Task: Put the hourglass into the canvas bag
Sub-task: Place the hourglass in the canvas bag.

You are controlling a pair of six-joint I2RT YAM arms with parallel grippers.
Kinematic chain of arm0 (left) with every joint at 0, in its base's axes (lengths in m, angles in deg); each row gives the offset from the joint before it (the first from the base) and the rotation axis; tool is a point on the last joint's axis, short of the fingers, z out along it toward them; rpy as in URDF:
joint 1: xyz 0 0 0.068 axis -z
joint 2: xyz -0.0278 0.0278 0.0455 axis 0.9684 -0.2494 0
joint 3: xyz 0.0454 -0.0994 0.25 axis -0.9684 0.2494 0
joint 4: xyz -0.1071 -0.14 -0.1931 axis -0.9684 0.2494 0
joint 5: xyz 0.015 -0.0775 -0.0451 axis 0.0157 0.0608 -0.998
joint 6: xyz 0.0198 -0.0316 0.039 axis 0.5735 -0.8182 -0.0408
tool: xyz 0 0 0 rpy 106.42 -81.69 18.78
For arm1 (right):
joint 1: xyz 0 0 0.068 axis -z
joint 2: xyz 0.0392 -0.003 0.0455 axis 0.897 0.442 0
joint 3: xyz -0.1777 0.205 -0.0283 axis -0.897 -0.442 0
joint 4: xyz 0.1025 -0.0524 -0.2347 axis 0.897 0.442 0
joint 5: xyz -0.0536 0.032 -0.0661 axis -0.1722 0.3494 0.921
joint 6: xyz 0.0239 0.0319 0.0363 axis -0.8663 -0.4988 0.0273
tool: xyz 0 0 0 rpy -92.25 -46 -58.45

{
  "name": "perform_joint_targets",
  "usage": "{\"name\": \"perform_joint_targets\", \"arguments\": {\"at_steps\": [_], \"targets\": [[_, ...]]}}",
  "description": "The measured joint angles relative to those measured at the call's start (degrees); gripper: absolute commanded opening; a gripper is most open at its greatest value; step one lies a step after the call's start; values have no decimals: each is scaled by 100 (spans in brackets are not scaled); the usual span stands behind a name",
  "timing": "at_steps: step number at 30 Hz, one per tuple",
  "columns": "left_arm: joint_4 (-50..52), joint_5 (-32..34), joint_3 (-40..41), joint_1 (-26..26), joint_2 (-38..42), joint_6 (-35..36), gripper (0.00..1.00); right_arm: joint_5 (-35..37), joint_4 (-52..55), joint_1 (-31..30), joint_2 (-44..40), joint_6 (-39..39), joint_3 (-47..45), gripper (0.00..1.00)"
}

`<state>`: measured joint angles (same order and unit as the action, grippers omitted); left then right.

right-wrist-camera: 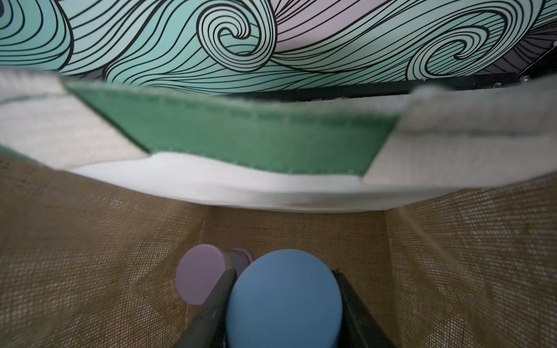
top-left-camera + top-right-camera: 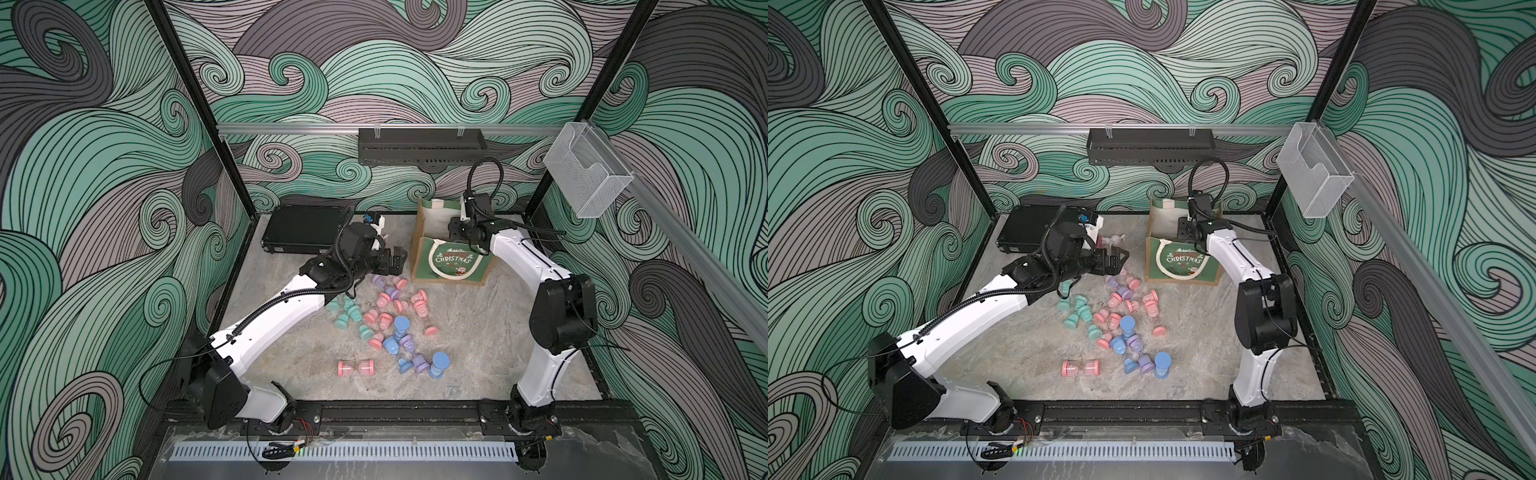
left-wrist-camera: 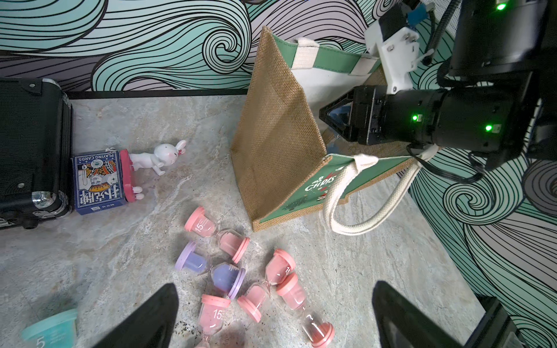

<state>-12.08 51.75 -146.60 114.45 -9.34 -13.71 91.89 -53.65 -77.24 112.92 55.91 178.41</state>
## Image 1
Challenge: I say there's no blue hourglass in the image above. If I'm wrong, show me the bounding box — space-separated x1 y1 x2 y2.
226 249 343 347

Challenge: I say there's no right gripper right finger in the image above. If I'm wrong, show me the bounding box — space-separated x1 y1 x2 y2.
332 271 395 348

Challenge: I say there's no green jute Christmas canvas bag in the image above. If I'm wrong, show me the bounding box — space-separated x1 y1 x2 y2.
1 68 556 347

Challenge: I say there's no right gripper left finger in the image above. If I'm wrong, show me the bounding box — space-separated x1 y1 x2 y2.
174 268 237 348

